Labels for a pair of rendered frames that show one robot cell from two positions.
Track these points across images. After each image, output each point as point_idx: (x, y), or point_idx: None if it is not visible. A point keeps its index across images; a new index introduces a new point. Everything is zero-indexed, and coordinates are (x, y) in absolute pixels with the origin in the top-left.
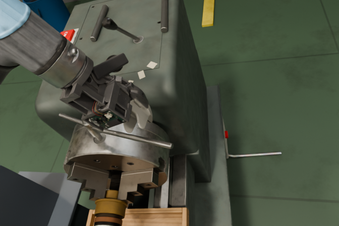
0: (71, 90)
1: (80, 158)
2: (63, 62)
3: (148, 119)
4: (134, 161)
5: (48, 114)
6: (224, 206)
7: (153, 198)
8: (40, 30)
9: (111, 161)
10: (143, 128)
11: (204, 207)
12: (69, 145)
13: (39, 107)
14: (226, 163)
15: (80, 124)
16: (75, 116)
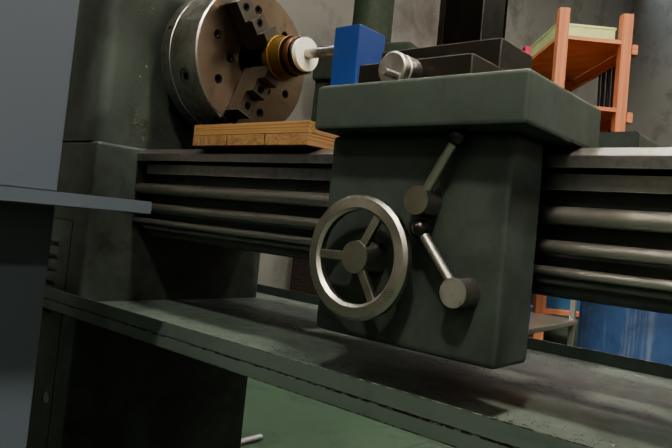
0: None
1: None
2: None
3: None
4: (290, 32)
5: None
6: (302, 303)
7: (177, 304)
8: None
9: (271, 20)
10: None
11: (276, 304)
12: None
13: None
14: (259, 284)
15: None
16: (173, 2)
